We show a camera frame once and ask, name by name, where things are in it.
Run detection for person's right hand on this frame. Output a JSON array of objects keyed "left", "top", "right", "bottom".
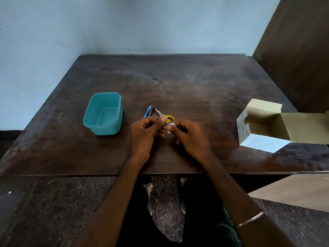
[{"left": 166, "top": 118, "right": 215, "bottom": 165}]

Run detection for person's left hand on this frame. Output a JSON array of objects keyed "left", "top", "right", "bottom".
[{"left": 129, "top": 116, "right": 168, "bottom": 165}]

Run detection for yellow handled scissors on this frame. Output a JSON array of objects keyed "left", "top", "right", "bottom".
[{"left": 155, "top": 108, "right": 175, "bottom": 125}]

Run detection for teal plastic container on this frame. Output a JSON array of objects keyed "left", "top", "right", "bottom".
[{"left": 83, "top": 92, "right": 123, "bottom": 136}]

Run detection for white cardboard box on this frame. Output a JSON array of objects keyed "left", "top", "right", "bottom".
[{"left": 236, "top": 98, "right": 329, "bottom": 154}]

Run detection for person's right forearm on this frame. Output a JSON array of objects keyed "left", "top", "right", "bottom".
[{"left": 202, "top": 153, "right": 296, "bottom": 247}]

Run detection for person's left forearm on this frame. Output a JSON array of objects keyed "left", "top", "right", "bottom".
[{"left": 73, "top": 156, "right": 151, "bottom": 247}]

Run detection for person's left foot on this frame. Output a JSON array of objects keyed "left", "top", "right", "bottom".
[{"left": 143, "top": 182, "right": 154, "bottom": 201}]

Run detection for beige board surface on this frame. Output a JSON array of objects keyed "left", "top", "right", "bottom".
[{"left": 248, "top": 173, "right": 329, "bottom": 213}]

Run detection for brown wooden cabinet panel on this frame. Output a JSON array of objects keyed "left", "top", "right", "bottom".
[{"left": 252, "top": 0, "right": 329, "bottom": 115}]

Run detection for silver bracelet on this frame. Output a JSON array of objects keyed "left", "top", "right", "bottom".
[{"left": 235, "top": 209, "right": 266, "bottom": 229}]

